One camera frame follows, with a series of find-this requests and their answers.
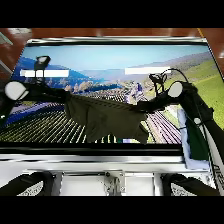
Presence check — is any dark olive garment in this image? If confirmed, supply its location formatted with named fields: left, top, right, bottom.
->
left=63, top=92, right=150, bottom=145

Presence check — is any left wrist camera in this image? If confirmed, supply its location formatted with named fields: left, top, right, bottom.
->
left=34, top=55, right=52, bottom=81

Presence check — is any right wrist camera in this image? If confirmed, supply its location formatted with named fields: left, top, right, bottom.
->
left=148, top=72, right=169, bottom=96

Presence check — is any dark green garment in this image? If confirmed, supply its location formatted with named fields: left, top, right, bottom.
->
left=184, top=116, right=210, bottom=162

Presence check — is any black cable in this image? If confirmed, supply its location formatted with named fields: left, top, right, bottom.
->
left=165, top=68, right=190, bottom=86

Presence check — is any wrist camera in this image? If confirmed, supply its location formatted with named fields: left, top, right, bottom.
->
left=34, top=55, right=52, bottom=81
left=148, top=72, right=169, bottom=96

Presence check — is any silver frame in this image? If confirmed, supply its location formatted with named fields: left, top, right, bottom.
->
left=0, top=145, right=224, bottom=197

